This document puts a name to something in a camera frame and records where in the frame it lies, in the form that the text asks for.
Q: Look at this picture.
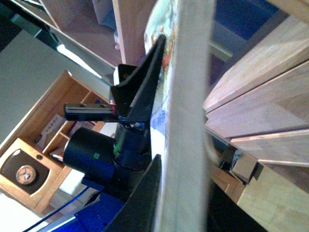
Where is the right wooden shelf unit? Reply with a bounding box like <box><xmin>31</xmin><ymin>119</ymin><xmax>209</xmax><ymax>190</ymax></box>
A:
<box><xmin>155</xmin><ymin>0</ymin><xmax>309</xmax><ymax>232</ymax></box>

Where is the background wooden cubby shelf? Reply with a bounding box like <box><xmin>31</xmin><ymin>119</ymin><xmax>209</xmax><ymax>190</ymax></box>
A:
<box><xmin>0</xmin><ymin>71</ymin><xmax>108</xmax><ymax>216</ymax></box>

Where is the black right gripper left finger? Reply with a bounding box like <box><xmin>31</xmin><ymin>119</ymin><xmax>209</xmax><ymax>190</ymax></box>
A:
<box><xmin>109</xmin><ymin>34</ymin><xmax>166</xmax><ymax>122</ymax></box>

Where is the wooden box with dial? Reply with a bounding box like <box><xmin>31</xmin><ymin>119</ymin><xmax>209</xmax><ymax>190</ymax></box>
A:
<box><xmin>0</xmin><ymin>138</ymin><xmax>62</xmax><ymax>207</ymax></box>

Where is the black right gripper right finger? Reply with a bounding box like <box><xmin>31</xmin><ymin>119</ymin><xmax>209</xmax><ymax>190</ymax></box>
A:
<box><xmin>105</xmin><ymin>154</ymin><xmax>162</xmax><ymax>232</ymax></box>

